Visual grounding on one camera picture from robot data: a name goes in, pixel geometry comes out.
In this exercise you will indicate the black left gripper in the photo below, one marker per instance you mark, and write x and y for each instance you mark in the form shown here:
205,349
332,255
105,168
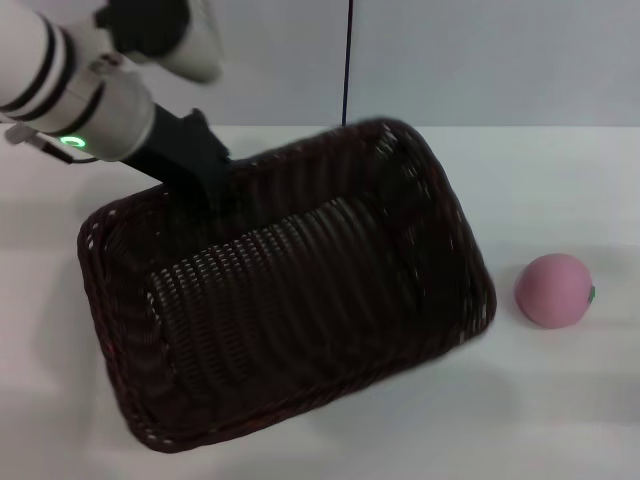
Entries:
180,150

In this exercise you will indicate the dark brown woven basket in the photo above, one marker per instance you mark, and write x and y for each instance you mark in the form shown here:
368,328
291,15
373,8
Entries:
300,300

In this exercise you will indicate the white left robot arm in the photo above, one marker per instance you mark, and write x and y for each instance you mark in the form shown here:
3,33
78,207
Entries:
75,100

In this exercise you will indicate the pink toy peach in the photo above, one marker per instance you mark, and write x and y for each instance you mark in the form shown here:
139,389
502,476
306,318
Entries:
552,292

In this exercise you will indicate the black and white wrist camera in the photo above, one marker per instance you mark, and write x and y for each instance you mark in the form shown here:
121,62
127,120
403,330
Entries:
160,35

